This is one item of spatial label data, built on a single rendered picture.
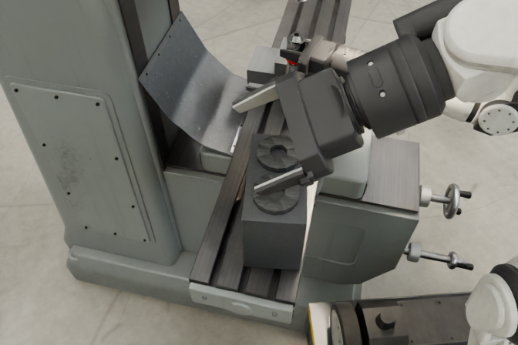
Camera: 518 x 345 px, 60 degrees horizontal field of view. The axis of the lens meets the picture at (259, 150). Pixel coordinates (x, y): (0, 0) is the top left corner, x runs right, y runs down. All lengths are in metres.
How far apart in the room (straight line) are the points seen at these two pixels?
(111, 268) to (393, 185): 1.14
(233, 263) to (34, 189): 1.67
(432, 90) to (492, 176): 2.16
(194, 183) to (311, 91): 1.00
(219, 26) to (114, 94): 2.17
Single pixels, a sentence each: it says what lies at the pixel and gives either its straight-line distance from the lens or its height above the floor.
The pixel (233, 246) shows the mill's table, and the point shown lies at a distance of 1.02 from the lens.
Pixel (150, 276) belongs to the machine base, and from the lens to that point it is 1.88.
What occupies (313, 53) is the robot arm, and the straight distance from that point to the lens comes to 1.12.
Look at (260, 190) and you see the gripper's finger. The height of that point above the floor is 1.43.
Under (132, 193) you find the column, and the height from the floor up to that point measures 0.65.
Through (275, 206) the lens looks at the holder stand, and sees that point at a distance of 0.83.
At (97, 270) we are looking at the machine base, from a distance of 1.98.
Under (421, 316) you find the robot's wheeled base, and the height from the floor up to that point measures 0.59.
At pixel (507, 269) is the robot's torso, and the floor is 1.06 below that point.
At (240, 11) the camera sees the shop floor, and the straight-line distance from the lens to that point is 3.45.
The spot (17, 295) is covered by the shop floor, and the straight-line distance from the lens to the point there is 2.23.
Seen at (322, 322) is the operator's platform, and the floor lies 0.40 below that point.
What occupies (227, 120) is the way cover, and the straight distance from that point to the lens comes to 1.34.
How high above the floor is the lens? 1.83
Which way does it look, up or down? 49 degrees down
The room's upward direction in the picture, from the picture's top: straight up
